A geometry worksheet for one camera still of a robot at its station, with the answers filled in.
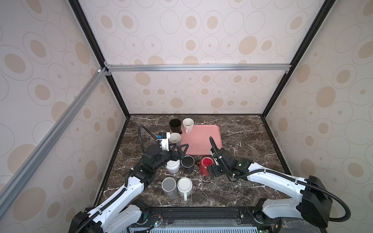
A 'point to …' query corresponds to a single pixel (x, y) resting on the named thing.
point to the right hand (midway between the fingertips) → (218, 165)
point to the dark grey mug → (168, 186)
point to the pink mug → (188, 125)
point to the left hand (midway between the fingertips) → (187, 145)
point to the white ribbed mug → (173, 166)
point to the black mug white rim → (187, 164)
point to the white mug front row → (184, 186)
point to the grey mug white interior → (175, 138)
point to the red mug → (205, 162)
